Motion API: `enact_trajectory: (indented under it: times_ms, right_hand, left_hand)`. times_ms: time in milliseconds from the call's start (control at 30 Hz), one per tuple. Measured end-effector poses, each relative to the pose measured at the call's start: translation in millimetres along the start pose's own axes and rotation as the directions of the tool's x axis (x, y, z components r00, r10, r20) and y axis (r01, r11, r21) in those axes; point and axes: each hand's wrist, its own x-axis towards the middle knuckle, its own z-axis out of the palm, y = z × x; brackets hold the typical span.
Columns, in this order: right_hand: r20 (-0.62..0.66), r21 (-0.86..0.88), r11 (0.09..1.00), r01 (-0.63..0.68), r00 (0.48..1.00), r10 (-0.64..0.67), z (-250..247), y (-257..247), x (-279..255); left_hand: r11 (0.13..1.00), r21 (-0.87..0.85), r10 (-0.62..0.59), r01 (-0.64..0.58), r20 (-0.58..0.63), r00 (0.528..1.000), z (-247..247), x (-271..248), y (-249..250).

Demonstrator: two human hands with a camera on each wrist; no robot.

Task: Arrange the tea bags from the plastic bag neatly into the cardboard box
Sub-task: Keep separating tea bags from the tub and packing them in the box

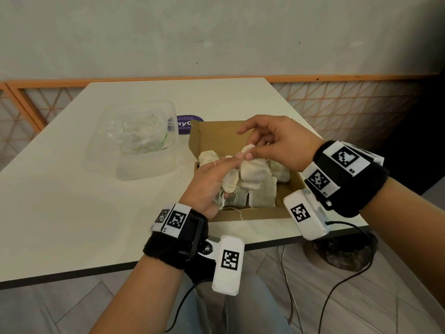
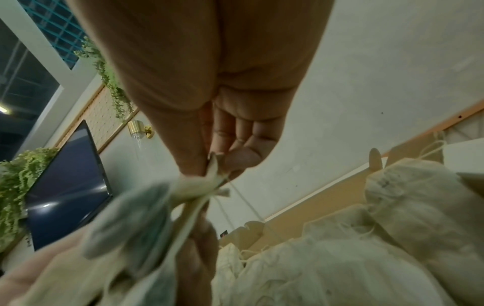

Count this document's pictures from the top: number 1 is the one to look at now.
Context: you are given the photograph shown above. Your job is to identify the person's right hand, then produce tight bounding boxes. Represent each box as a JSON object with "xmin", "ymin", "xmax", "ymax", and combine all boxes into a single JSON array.
[{"xmin": 237, "ymin": 114, "xmax": 326, "ymax": 173}]

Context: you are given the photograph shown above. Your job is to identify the person's left hand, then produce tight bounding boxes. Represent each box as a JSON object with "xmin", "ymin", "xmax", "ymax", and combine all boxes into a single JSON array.
[{"xmin": 179, "ymin": 153, "xmax": 246, "ymax": 219}]

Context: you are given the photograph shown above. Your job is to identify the bunch of tea bags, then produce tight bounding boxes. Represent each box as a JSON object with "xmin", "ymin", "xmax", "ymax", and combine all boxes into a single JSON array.
[{"xmin": 197, "ymin": 149, "xmax": 241, "ymax": 209}]

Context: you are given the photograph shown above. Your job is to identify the white stringed tea bag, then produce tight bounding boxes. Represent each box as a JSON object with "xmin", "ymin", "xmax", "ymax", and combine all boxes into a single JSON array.
[{"xmin": 240, "ymin": 144, "xmax": 273, "ymax": 181}]

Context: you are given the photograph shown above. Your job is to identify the brown paper box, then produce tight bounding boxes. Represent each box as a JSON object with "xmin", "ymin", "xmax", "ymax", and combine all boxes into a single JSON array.
[{"xmin": 187, "ymin": 120, "xmax": 306, "ymax": 222}]

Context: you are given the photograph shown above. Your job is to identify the rows of packed tea bags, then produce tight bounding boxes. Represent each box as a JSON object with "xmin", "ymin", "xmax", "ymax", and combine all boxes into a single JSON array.
[{"xmin": 222, "ymin": 160, "xmax": 291, "ymax": 209}]

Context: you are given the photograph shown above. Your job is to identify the clear plastic container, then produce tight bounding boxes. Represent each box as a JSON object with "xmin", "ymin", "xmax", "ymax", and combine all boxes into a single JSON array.
[{"xmin": 85, "ymin": 99, "xmax": 180, "ymax": 181}]

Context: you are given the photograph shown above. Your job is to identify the person's right forearm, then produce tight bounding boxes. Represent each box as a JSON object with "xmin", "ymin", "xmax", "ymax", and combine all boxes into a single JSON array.
[{"xmin": 360, "ymin": 177, "xmax": 445, "ymax": 308}]

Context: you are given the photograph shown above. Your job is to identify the person's left forearm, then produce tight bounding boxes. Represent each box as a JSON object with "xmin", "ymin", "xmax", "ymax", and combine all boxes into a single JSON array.
[{"xmin": 89, "ymin": 255, "xmax": 185, "ymax": 334}]

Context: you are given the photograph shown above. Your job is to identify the round purple sticker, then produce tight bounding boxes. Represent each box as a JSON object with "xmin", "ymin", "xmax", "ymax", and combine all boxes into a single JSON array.
[{"xmin": 166, "ymin": 114, "xmax": 204, "ymax": 131}]

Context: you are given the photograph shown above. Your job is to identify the orange lattice fence panel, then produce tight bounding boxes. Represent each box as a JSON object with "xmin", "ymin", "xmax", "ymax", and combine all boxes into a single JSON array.
[
  {"xmin": 0, "ymin": 81, "xmax": 48, "ymax": 171},
  {"xmin": 5, "ymin": 74, "xmax": 439, "ymax": 150}
]

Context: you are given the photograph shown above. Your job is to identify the black marker wristband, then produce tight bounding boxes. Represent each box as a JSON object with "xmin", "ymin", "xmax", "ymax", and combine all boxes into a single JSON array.
[
  {"xmin": 143, "ymin": 203, "xmax": 209, "ymax": 282},
  {"xmin": 301, "ymin": 141, "xmax": 390, "ymax": 218}
]

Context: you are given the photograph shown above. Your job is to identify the dark grey floor object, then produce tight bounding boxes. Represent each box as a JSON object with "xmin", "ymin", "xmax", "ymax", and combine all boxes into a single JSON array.
[{"xmin": 311, "ymin": 232, "xmax": 379, "ymax": 273}]

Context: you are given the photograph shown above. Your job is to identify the grey trousers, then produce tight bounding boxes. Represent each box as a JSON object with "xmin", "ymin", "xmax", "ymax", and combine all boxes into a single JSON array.
[{"xmin": 170, "ymin": 271, "xmax": 292, "ymax": 334}]

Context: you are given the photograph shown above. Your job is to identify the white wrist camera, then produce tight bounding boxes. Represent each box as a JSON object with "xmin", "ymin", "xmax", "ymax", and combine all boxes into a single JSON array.
[
  {"xmin": 200, "ymin": 234, "xmax": 245, "ymax": 296},
  {"xmin": 283, "ymin": 188, "xmax": 333, "ymax": 241}
]

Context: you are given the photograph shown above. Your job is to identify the black cable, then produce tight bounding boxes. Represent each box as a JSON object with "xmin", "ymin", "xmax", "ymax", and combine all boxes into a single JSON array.
[
  {"xmin": 165, "ymin": 278, "xmax": 213, "ymax": 333},
  {"xmin": 318, "ymin": 220, "xmax": 375, "ymax": 334}
]

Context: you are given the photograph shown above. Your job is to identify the thin white cable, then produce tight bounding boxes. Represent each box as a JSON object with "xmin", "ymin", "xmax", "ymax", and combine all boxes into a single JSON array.
[{"xmin": 278, "ymin": 245, "xmax": 305, "ymax": 334}]

